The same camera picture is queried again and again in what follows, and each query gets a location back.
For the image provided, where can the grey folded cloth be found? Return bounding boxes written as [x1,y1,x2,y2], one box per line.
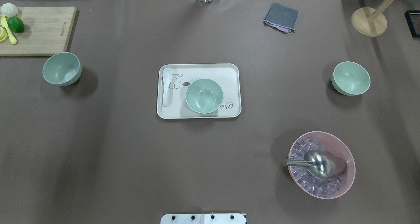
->
[263,3,300,31]

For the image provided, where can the green bowl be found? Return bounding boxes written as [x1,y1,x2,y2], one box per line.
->
[185,78,224,114]
[331,61,371,96]
[42,52,82,86]

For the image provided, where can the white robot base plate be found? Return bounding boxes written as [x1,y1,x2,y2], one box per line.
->
[160,213,247,224]

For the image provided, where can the green lime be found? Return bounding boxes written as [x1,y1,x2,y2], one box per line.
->
[7,16,25,33]

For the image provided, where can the yellow plastic knife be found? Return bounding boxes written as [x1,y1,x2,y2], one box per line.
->
[1,15,17,45]

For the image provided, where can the metal ice scoop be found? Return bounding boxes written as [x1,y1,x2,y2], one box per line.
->
[283,150,347,180]

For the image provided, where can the black box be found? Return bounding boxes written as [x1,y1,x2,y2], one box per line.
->
[405,10,420,37]

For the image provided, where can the white steamed bun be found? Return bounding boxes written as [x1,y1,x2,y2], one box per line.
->
[0,3,19,17]

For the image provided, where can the clear ice cubes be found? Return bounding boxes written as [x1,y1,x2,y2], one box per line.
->
[288,137,344,197]

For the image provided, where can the wooden mug tree stand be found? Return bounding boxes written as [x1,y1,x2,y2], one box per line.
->
[351,0,394,37]

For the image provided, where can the white rectangular tray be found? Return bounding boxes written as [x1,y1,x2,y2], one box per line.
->
[157,63,242,119]

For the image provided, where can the white ceramic spoon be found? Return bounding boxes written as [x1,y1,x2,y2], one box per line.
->
[162,68,172,107]

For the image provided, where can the lemon slice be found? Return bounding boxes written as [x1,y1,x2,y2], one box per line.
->
[0,26,9,42]

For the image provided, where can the purple cloth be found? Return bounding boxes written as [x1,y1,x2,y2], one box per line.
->
[271,25,292,34]

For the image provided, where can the pink bowl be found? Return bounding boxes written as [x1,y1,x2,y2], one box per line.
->
[287,131,356,199]

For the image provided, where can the wooden cutting board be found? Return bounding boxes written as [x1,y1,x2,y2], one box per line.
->
[0,7,77,56]

